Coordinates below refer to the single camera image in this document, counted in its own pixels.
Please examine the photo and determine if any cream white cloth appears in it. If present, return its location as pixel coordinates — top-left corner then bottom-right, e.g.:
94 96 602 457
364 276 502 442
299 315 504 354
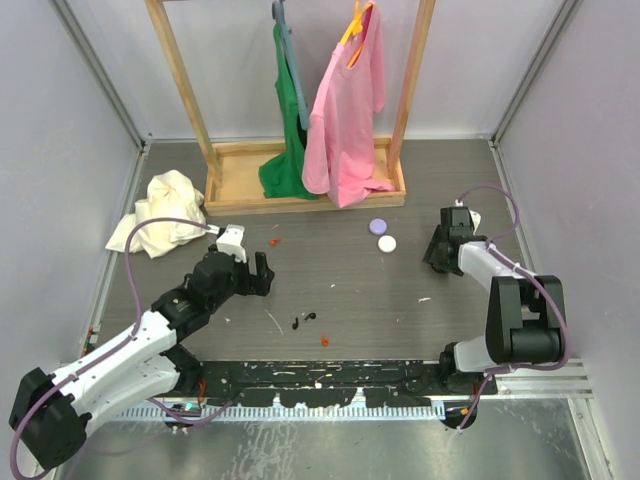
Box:
105 170 206 259

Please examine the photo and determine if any purple earbud case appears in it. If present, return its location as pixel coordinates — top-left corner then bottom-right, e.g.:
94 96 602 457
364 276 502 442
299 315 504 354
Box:
368 218 388 236

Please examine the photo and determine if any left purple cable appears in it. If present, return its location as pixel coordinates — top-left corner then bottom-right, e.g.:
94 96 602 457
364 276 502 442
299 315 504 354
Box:
9 218 221 479

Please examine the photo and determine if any yellow hanger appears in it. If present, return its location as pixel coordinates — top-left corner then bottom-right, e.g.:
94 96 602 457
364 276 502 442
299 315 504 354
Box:
340 1 373 68

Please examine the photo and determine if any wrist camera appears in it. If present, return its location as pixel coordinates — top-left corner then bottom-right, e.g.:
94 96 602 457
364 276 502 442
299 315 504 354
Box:
455 199 482 234
207 224 247 263

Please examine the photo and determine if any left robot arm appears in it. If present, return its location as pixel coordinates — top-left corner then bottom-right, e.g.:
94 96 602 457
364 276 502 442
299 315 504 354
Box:
9 251 275 479

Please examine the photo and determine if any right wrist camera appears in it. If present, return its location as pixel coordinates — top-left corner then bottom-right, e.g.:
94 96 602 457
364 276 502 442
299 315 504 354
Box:
455 199 482 234

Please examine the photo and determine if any white earbud case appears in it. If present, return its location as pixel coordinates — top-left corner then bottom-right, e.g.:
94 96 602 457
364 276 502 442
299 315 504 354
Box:
377 235 397 254

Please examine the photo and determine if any pink t-shirt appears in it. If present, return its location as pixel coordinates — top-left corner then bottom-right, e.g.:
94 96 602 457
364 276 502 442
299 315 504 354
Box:
302 1 394 208

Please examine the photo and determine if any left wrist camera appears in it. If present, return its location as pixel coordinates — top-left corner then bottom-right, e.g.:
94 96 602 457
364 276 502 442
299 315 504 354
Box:
207 224 247 263

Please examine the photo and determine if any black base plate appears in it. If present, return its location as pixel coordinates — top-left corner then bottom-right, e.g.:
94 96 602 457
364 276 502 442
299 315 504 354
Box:
201 360 483 408

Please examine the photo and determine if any grey cable duct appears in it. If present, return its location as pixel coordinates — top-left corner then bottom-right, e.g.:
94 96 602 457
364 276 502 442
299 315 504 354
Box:
111 392 446 423

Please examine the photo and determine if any grey-blue hanger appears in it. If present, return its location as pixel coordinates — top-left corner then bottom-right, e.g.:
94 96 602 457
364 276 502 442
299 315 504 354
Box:
271 0 309 130

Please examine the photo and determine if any green shirt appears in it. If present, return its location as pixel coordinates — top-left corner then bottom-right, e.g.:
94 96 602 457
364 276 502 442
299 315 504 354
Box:
258 25 317 200

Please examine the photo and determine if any wooden clothes rack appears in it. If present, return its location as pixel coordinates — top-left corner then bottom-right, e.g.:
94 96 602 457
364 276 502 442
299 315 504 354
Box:
146 1 436 216

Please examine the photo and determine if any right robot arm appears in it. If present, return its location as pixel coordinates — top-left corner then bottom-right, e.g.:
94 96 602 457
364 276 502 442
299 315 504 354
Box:
423 206 570 394

